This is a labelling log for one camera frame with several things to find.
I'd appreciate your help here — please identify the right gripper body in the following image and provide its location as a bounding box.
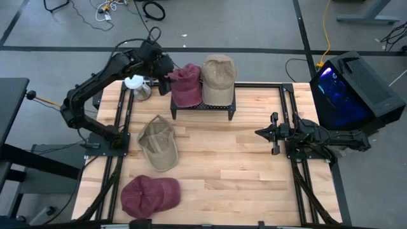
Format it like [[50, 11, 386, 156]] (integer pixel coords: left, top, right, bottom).
[[269, 112, 292, 156]]

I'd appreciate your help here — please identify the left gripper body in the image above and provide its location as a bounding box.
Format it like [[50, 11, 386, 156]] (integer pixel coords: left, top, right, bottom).
[[139, 40, 176, 80]]

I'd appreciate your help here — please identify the maroon baseball cap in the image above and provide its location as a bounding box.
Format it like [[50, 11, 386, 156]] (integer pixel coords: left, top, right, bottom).
[[167, 63, 204, 109], [120, 174, 182, 220]]

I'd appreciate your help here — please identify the tan baseball cap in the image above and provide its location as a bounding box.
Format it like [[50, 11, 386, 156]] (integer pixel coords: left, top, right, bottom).
[[200, 53, 238, 108], [136, 114, 179, 173]]

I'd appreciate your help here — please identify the white mushroom lamp brass base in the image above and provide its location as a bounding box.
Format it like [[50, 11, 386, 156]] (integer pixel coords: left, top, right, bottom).
[[124, 74, 152, 102]]

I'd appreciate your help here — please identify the black perforated metal shelf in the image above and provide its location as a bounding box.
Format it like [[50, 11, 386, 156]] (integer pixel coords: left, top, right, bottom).
[[170, 76, 237, 121]]

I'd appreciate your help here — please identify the black computer tower blue light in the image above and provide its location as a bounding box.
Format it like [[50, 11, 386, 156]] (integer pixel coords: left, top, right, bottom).
[[309, 50, 407, 144]]

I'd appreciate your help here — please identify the grey desk foot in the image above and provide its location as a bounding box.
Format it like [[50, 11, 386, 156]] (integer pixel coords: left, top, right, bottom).
[[336, 0, 401, 25]]

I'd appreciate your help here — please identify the black desk top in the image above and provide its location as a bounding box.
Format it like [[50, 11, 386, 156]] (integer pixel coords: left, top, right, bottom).
[[0, 77, 31, 150]]

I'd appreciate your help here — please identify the black aluminium table frame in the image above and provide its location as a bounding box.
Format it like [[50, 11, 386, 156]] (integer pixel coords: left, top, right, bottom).
[[71, 70, 353, 229]]

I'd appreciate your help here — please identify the long black floor cable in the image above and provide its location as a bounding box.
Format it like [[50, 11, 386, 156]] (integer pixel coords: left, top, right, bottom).
[[132, 0, 153, 36]]

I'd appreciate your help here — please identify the coiled black cable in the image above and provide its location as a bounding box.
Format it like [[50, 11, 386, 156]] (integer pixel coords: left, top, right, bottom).
[[141, 0, 167, 22]]

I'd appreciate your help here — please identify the black cable loop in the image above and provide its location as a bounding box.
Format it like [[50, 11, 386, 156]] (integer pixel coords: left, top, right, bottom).
[[284, 57, 316, 83]]

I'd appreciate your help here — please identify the thin black cable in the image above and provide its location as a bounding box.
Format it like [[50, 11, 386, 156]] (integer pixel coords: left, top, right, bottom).
[[68, 0, 114, 32]]

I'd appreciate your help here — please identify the white cable bundle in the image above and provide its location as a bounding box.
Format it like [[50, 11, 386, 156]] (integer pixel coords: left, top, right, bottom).
[[94, 0, 128, 22]]

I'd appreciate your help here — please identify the yellow extension cable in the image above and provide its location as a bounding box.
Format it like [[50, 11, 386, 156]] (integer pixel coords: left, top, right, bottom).
[[315, 0, 333, 69]]

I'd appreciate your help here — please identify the orange cable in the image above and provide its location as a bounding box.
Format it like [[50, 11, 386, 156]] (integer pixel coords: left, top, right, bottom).
[[31, 95, 63, 108]]

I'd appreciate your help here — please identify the black desk leg frame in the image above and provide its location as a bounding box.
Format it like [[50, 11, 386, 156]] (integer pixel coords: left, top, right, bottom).
[[0, 142, 82, 220]]

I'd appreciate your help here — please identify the black cable tangle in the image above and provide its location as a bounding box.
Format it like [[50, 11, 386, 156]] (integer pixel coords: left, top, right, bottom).
[[380, 20, 407, 52]]

